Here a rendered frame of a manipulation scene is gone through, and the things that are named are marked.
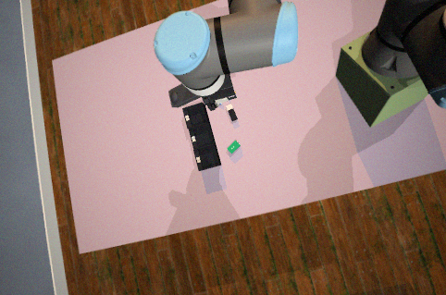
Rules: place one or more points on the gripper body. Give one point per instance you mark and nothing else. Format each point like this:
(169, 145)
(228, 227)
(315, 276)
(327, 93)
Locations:
(225, 90)

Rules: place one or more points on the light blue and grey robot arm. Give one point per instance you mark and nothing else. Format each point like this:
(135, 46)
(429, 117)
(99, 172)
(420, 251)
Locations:
(410, 38)

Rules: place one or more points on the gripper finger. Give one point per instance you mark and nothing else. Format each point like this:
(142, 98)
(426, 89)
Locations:
(216, 103)

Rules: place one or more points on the black rack of bins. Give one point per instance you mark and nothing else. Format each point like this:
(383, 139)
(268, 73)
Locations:
(201, 133)

